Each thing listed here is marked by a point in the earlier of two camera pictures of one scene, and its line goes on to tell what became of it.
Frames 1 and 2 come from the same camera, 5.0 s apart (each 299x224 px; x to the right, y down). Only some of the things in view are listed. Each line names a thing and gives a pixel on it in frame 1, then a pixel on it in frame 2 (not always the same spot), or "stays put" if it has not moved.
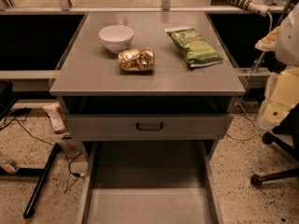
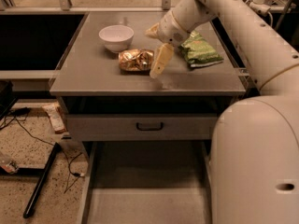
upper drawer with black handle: (149, 127) stays put
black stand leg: (55, 150) stays put
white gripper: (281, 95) -> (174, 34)
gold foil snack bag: (136, 62) stays put
